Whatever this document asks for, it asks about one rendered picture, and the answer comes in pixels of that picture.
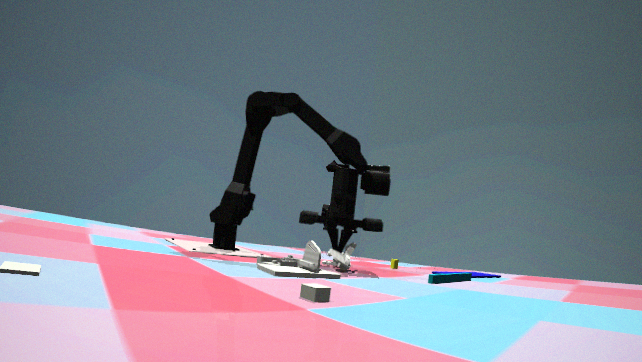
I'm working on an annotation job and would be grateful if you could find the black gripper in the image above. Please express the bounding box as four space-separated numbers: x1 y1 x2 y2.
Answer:
299 189 384 253

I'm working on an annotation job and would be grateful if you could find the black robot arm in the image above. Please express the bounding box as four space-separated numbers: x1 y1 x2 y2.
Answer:
208 91 391 251

